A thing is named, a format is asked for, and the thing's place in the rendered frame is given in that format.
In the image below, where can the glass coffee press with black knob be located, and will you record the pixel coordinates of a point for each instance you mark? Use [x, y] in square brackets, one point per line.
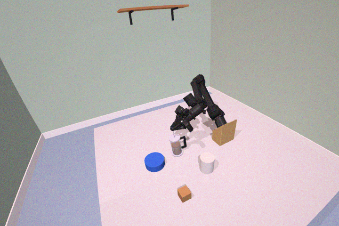
[176, 143]

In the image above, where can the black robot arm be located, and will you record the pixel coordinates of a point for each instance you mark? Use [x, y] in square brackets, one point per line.
[200, 101]

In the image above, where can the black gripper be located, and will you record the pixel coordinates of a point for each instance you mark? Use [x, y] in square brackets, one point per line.
[185, 121]

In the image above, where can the blue cylinder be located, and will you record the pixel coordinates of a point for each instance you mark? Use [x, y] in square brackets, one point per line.
[154, 162]

